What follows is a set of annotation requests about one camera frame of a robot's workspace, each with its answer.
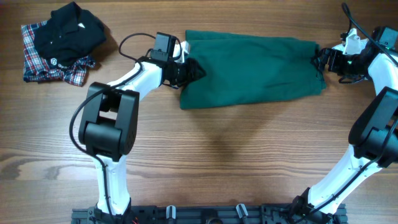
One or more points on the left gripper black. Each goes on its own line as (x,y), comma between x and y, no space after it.
(191,74)

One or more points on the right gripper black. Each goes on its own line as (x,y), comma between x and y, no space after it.
(336,55)

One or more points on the dark green shorts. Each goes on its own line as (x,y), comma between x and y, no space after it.
(244,69)

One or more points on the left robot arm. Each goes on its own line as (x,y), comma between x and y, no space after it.
(109,117)

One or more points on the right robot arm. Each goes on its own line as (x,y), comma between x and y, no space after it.
(373,137)

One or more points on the black polo shirt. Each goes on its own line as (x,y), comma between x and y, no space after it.
(69,35)

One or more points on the red plaid shirt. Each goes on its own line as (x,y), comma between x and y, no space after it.
(38,69)

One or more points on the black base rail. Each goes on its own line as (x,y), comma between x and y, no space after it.
(265,213)

